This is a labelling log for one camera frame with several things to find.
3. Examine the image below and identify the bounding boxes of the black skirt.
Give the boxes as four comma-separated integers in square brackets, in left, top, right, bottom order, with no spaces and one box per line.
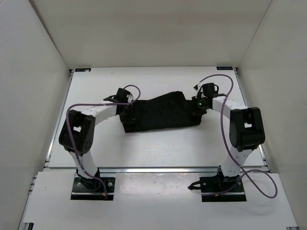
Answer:
[119,91,202,133]

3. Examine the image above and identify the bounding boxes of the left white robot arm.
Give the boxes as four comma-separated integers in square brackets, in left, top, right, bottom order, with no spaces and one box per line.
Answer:
[59,85,139,191]

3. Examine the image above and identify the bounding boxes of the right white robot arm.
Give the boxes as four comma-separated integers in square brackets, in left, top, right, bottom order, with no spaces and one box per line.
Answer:
[194,83,265,192]

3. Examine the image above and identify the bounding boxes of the right blue label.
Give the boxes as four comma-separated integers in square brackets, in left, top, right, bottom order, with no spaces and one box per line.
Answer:
[216,66,233,71]

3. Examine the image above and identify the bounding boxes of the blue label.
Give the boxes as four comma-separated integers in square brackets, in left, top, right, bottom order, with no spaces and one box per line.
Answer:
[216,66,233,71]
[74,68,91,72]

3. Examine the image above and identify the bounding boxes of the left blue label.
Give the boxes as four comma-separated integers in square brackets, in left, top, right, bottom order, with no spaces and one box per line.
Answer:
[74,68,91,72]

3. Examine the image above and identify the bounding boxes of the aluminium rail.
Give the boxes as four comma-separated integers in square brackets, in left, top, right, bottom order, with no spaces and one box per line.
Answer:
[99,167,218,173]

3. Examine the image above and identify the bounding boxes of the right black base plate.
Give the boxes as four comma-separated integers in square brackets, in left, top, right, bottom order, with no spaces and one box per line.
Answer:
[188,172,247,202]

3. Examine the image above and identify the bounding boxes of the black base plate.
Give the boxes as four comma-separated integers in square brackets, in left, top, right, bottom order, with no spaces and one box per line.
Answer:
[188,172,247,202]
[71,177,116,201]

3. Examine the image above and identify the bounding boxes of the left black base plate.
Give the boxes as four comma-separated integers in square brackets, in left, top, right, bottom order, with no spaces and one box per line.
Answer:
[71,177,116,201]

